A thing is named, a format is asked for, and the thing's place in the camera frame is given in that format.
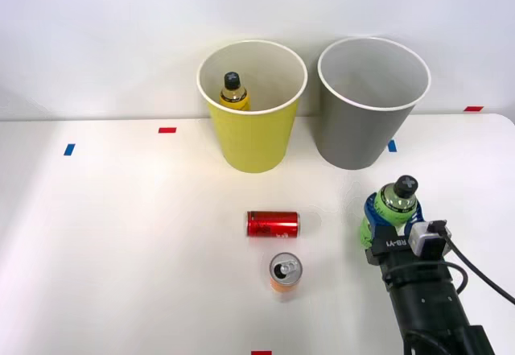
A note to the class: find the red drink can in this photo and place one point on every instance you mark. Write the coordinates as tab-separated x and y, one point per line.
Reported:
273	224

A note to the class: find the yellow-green plastic bin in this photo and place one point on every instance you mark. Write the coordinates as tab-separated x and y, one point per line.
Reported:
253	137

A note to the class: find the orange drink can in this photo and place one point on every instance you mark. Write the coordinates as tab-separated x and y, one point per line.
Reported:
285	280

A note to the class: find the grey plastic bin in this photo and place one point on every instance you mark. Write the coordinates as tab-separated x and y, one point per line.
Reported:
354	133

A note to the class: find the yellow bottle with black cap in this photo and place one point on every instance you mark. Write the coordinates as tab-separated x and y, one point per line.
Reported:
234	96

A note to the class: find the green bottle with black cap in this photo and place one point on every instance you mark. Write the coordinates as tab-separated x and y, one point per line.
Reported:
396	207

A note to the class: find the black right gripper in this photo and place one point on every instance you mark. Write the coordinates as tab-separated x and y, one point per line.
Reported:
392	246

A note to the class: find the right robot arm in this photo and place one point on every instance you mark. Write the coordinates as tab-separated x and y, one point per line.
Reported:
428	310

